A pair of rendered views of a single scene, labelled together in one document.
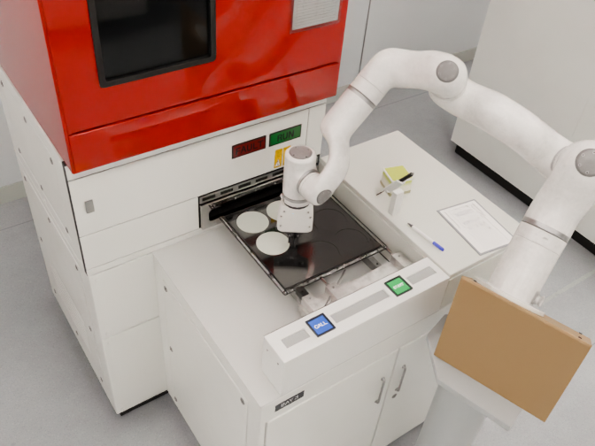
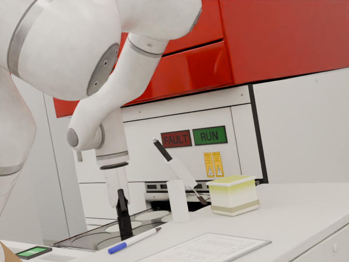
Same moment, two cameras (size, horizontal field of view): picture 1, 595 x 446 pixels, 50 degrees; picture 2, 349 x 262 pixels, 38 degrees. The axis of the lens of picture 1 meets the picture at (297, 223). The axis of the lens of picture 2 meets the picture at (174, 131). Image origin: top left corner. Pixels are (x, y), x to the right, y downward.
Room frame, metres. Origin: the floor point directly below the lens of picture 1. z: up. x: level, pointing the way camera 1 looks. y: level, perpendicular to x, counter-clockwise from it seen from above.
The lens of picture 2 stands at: (1.38, -1.30, 1.20)
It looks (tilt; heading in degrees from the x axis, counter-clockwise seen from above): 3 degrees down; 83
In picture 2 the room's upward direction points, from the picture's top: 10 degrees counter-clockwise
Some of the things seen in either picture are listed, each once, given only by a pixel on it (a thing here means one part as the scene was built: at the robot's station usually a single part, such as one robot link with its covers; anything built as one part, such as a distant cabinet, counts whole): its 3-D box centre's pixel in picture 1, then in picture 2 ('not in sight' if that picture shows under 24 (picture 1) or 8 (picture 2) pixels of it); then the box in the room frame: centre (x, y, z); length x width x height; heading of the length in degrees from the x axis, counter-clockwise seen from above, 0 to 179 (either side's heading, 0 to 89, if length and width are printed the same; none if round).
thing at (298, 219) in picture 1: (295, 211); (117, 182); (1.38, 0.01, 1.03); 0.10 x 0.07 x 0.11; 95
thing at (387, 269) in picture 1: (359, 292); not in sight; (1.25, -0.19, 0.87); 0.36 x 0.08 x 0.03; 128
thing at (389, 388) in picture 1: (326, 343); not in sight; (1.41, -0.14, 0.41); 0.97 x 0.64 x 0.82; 128
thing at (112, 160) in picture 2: (296, 195); (112, 159); (1.38, 0.01, 1.09); 0.09 x 0.08 x 0.03; 95
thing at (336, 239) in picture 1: (301, 231); (150, 229); (1.44, -0.01, 0.90); 0.34 x 0.34 x 0.01; 38
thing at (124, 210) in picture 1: (210, 179); (153, 167); (1.50, 0.27, 1.02); 0.82 x 0.03 x 0.40; 128
